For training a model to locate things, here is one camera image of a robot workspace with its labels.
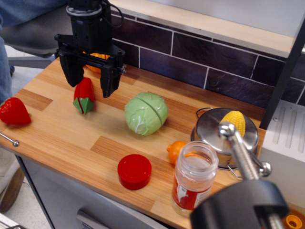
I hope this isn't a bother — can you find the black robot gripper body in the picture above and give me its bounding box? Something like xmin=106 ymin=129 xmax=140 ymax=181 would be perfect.
xmin=55 ymin=0 xmax=125 ymax=74

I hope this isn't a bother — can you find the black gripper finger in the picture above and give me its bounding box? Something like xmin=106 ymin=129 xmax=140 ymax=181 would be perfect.
xmin=59 ymin=53 xmax=84 ymax=87
xmin=100 ymin=61 xmax=120 ymax=98

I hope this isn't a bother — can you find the red plastic jar cap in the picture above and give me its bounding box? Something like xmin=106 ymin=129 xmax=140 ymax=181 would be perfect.
xmin=117 ymin=154 xmax=152 ymax=190

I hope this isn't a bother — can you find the orange toy pumpkin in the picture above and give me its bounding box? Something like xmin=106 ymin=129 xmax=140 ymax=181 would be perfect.
xmin=83 ymin=52 xmax=110 ymax=74

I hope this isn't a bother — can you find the red toy pepper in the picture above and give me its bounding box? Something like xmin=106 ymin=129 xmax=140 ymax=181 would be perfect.
xmin=73 ymin=77 xmax=95 ymax=114

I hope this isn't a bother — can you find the grey office chair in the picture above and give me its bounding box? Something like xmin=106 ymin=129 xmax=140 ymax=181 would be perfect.
xmin=0 ymin=6 xmax=72 ymax=69

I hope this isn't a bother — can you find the green toy cabbage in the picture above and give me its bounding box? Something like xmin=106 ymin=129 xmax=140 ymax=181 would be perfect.
xmin=124 ymin=92 xmax=168 ymax=136

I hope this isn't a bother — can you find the red toy strawberry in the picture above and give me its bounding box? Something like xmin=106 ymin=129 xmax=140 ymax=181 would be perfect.
xmin=0 ymin=97 xmax=31 ymax=125

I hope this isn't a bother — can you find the person in blue jeans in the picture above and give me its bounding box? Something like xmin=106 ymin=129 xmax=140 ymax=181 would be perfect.
xmin=0 ymin=0 xmax=71 ymax=102

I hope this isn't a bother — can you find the metal rod with ball end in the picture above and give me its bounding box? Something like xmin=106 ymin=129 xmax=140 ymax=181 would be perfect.
xmin=0 ymin=133 xmax=20 ymax=147

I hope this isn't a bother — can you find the small orange toy fruit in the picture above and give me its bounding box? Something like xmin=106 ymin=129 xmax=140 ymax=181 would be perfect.
xmin=167 ymin=141 xmax=186 ymax=165

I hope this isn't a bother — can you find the stainless steel pot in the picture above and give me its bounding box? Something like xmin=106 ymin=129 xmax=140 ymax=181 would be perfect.
xmin=191 ymin=107 xmax=259 ymax=171

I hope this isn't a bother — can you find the clear plastic spice jar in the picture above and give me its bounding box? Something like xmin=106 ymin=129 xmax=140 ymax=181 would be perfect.
xmin=171 ymin=141 xmax=219 ymax=218

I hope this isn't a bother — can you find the yellow toy corn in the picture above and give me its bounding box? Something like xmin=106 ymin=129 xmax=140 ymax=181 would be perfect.
xmin=220 ymin=111 xmax=246 ymax=137

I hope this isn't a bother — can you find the brown shoe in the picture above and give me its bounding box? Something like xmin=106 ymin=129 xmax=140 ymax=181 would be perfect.
xmin=0 ymin=168 xmax=25 ymax=214

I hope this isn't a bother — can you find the white toy sink drainboard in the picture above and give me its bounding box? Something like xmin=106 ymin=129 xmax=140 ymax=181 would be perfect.
xmin=260 ymin=100 xmax=305 ymax=208

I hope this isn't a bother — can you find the black metal screw clamp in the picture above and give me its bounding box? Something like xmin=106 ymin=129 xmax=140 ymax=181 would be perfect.
xmin=190 ymin=122 xmax=289 ymax=229

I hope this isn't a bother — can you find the orange round knob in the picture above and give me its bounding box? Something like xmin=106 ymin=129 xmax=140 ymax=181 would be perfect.
xmin=282 ymin=209 xmax=305 ymax=229

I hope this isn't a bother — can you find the grey drawer handle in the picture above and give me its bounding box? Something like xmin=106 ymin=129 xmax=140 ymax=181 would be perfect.
xmin=76 ymin=209 xmax=109 ymax=229

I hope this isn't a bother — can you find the black vertical metal post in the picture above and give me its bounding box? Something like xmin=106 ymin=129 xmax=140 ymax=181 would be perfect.
xmin=259 ymin=13 xmax=305 ymax=130

